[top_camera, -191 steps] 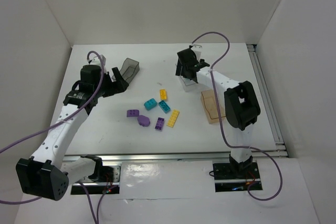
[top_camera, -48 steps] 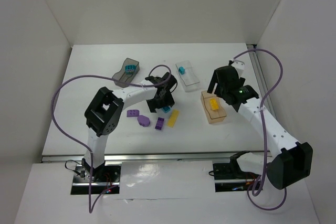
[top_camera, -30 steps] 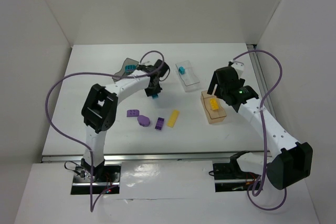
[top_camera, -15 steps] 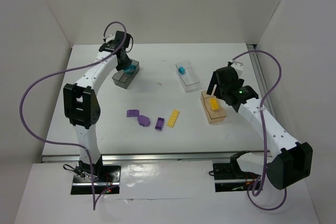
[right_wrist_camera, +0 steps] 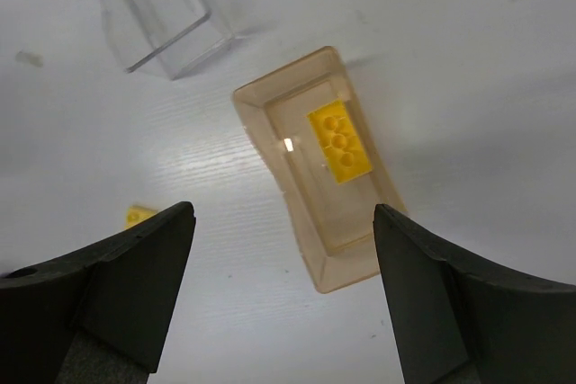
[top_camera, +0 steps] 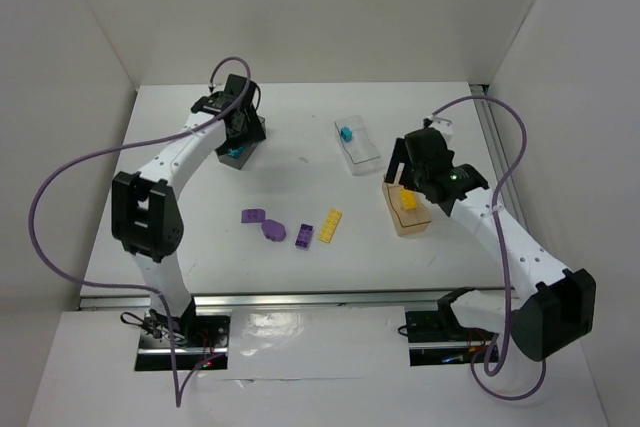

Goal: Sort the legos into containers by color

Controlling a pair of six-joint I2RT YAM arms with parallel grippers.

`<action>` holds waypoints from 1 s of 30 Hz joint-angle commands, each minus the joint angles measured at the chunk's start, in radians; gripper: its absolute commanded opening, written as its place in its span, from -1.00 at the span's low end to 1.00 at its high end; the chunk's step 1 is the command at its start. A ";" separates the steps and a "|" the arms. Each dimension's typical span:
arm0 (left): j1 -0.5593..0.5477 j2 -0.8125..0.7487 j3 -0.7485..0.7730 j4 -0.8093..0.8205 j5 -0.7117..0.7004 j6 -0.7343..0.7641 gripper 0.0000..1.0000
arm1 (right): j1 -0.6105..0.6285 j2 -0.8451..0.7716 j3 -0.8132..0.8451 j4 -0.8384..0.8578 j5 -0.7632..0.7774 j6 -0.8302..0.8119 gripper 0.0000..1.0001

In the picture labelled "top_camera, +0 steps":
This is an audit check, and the teal rounded lego brick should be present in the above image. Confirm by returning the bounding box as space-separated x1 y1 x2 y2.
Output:
227 146 245 158

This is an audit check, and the small yellow lego brick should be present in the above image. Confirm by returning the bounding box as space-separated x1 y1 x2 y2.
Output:
398 187 418 213

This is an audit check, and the small teal lego cube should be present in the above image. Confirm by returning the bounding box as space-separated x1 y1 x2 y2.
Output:
340 127 353 142

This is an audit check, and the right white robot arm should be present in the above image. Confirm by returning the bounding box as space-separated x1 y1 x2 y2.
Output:
384 119 596 362

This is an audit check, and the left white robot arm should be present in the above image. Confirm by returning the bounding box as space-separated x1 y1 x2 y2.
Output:
111 74 266 335

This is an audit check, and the dark smoky plastic container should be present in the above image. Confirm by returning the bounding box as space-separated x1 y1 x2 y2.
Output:
215 134 263 170

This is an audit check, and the orange tinted plastic container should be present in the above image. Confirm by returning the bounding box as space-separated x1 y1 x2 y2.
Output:
382 182 432 237

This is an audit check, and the clear plastic container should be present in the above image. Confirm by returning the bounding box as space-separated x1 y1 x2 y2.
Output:
334 115 382 176

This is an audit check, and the purple rounded lego brick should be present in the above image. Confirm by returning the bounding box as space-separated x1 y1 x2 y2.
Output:
241 208 266 224

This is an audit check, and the long yellow lego plate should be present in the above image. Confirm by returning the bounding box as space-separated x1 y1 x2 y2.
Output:
317 208 342 244

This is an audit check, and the purple oval lego brick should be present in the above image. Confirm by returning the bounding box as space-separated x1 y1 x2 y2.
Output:
261 219 286 242

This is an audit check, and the dark purple lego plate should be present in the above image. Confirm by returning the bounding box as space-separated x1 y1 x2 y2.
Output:
294 223 314 250

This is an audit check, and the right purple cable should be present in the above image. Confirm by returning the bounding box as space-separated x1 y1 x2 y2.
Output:
432 94 547 401

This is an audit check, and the purple cable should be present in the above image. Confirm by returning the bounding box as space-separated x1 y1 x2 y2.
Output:
432 94 547 401
28 56 251 407

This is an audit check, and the aluminium rail frame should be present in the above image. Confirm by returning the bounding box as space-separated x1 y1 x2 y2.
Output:
79 82 551 311

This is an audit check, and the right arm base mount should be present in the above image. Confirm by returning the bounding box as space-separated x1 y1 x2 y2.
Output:
397 288 494 367

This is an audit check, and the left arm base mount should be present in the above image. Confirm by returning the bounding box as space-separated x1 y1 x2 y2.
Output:
119 309 232 372

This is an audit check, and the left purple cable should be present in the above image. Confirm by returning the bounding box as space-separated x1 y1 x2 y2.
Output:
28 56 251 407

